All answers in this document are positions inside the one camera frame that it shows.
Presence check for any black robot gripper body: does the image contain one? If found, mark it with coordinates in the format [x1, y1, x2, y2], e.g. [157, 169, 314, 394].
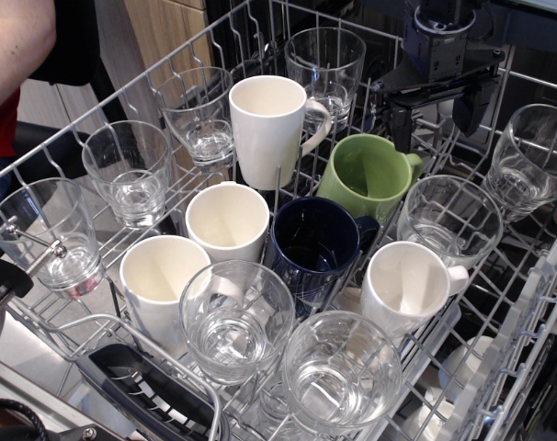
[370, 1, 505, 97]

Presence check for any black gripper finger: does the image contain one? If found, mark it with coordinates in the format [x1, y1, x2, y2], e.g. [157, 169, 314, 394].
[382, 95, 422, 153]
[452, 78, 497, 136]

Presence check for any person's bare forearm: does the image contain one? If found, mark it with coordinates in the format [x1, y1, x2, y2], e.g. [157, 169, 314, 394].
[0, 0, 56, 107]

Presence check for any green ceramic mug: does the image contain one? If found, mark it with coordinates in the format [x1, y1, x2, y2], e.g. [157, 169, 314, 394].
[315, 133, 424, 225]

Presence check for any clear glass far right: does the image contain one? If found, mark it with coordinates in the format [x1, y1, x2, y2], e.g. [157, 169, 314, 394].
[483, 104, 557, 223]

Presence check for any clear glass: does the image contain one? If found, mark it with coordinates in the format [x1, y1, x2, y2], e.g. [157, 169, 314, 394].
[281, 311, 402, 435]
[483, 104, 557, 223]
[179, 260, 296, 386]
[0, 177, 105, 299]
[154, 66, 234, 167]
[82, 120, 172, 230]
[284, 27, 367, 133]
[396, 175, 504, 269]

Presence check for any clear glass back centre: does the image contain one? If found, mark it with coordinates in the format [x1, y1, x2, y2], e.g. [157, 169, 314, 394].
[284, 27, 367, 133]

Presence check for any clear glass right middle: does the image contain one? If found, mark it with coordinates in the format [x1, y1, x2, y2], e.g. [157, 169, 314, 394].
[396, 175, 504, 269]

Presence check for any tall white ceramic mug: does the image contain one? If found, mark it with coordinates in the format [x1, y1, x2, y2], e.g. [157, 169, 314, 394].
[229, 75, 332, 191]

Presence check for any dark blue ceramic mug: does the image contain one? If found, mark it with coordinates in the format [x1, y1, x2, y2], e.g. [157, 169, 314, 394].
[263, 197, 380, 318]

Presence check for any white mug right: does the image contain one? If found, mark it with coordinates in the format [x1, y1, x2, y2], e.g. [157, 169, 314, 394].
[360, 241, 469, 345]

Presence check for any white mug centre left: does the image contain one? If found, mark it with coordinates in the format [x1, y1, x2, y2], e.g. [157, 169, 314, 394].
[185, 181, 270, 263]

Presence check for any clear glass back left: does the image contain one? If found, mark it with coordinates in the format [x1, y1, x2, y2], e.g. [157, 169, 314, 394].
[154, 66, 234, 167]

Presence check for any white dishes lower rack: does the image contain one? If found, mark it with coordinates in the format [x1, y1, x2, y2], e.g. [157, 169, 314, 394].
[402, 335, 494, 440]

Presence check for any clear glass front centre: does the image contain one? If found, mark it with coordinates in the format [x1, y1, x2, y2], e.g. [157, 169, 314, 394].
[179, 260, 296, 386]

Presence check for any clear glass front right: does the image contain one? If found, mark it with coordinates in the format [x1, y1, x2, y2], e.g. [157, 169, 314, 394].
[281, 311, 402, 435]

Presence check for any clear glass left middle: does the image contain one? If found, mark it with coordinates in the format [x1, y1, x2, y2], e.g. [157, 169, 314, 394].
[82, 120, 172, 230]

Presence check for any white mug front left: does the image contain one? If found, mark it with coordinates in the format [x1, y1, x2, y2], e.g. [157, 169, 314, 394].
[119, 235, 210, 357]

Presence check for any clear glass far left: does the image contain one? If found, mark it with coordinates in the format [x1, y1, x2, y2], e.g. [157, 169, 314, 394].
[0, 177, 105, 299]

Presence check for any grey wire dishwasher rack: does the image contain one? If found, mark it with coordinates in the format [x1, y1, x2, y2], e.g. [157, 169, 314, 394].
[0, 1, 557, 440]

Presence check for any black plastic rack handle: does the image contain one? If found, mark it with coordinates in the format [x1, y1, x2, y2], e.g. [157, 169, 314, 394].
[76, 344, 214, 440]

